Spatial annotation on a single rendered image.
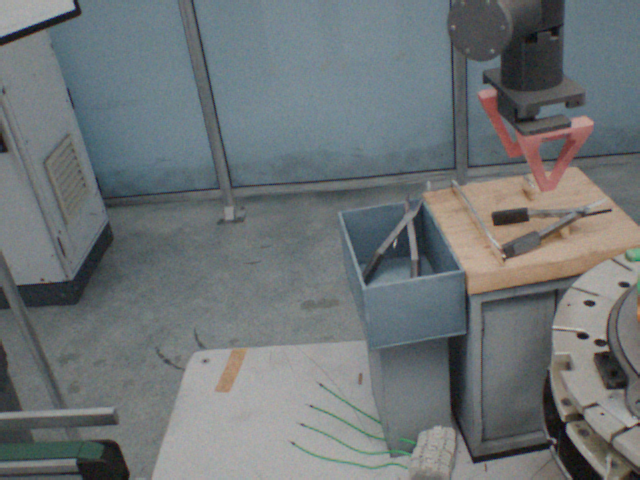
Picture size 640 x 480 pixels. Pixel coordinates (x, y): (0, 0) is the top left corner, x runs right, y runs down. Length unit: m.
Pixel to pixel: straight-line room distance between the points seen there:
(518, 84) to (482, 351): 0.30
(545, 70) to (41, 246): 2.25
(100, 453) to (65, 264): 1.74
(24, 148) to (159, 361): 0.85
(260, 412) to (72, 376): 1.54
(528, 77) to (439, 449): 0.45
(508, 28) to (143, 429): 1.81
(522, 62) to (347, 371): 0.55
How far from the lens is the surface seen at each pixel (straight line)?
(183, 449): 1.01
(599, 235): 0.81
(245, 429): 1.01
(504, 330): 0.81
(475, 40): 0.62
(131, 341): 2.56
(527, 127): 0.67
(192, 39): 2.85
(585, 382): 0.58
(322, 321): 2.43
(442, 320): 0.78
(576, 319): 0.64
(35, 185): 2.63
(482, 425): 0.89
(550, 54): 0.69
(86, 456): 1.09
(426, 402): 0.88
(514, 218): 0.81
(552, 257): 0.77
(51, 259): 2.75
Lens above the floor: 1.49
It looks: 31 degrees down
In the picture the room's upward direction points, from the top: 8 degrees counter-clockwise
